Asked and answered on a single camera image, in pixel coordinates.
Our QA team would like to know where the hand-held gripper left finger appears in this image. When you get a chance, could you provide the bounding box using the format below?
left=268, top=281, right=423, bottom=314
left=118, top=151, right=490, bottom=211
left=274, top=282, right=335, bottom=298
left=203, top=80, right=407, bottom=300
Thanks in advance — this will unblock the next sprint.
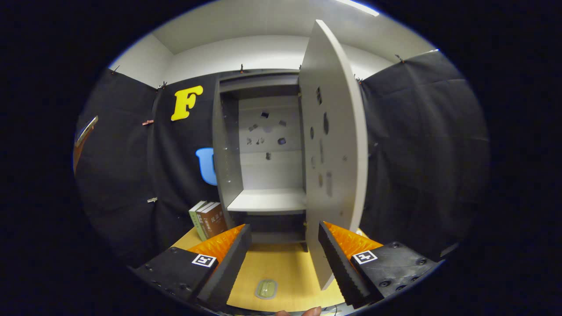
left=132, top=224, right=252, bottom=310

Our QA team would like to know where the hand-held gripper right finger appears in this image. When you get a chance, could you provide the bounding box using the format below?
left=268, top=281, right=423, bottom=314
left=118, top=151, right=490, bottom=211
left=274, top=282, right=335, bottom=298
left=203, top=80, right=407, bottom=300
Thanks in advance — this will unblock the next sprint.
left=318, top=221, right=440, bottom=309

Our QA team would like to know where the pale green oval item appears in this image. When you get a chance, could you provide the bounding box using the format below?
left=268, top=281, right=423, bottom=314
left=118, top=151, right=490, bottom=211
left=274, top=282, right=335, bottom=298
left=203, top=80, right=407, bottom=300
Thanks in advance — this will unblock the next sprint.
left=256, top=279, right=278, bottom=300

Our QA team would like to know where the beige cabinet door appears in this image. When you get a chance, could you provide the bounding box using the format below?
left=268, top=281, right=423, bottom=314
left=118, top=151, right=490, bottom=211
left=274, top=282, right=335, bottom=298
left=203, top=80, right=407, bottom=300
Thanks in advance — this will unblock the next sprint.
left=299, top=20, right=368, bottom=290

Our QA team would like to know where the brown book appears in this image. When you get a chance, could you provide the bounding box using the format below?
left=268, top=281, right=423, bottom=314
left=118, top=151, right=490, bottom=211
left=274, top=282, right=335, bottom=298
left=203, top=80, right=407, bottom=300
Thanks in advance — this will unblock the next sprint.
left=200, top=203, right=228, bottom=238

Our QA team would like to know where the grey cabinet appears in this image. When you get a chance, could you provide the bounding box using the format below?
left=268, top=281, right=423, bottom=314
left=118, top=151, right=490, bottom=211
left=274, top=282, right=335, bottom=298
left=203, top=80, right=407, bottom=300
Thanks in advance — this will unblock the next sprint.
left=212, top=69, right=308, bottom=253

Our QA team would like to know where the black backdrop cloth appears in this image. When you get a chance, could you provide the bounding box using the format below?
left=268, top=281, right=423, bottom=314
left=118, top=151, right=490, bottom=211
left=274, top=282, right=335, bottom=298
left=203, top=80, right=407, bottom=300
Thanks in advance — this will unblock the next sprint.
left=72, top=49, right=491, bottom=268

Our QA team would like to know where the long ceiling light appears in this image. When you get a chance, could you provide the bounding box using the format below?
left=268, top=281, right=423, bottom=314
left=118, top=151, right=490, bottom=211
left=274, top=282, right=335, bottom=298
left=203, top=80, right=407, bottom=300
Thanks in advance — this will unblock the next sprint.
left=336, top=0, right=380, bottom=17

